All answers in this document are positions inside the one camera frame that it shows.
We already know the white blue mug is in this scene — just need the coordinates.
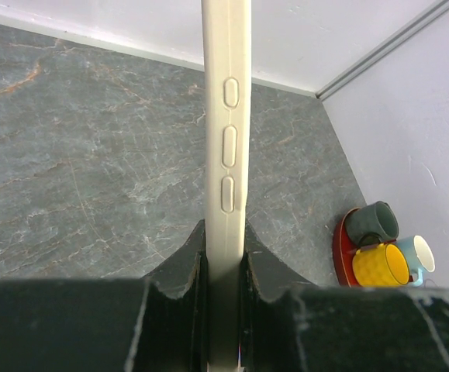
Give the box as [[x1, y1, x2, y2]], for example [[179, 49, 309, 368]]
[[395, 235, 436, 287]]

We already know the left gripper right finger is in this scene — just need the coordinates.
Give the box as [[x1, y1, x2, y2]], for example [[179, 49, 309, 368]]
[[240, 224, 316, 371]]

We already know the yellow cup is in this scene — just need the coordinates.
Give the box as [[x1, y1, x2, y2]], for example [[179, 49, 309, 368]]
[[352, 243, 410, 287]]

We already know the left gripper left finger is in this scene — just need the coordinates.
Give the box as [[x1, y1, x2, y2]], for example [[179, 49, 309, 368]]
[[142, 220, 208, 371]]

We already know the dark green cup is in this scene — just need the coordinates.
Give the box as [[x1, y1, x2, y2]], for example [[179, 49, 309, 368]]
[[345, 201, 399, 246]]

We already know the phone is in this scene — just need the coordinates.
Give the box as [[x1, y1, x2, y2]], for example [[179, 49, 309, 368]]
[[202, 1, 251, 371]]

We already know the right aluminium frame post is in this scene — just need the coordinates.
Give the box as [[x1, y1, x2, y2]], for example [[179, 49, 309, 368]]
[[315, 0, 449, 102]]

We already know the red round tray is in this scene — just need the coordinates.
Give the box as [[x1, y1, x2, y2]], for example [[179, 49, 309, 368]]
[[332, 208, 360, 287]]

